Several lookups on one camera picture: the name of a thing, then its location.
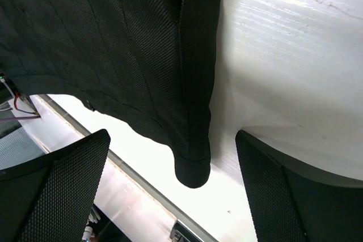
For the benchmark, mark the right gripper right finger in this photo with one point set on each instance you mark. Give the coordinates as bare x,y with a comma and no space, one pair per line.
293,201

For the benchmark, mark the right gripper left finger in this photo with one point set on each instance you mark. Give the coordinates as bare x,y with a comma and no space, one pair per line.
50,198

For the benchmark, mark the black pleated skirt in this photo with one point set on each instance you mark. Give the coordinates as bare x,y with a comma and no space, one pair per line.
149,63

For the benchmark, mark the aluminium frame rail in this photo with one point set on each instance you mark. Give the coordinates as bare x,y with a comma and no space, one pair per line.
132,203

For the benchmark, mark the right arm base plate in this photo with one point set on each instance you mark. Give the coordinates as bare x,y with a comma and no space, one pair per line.
181,233

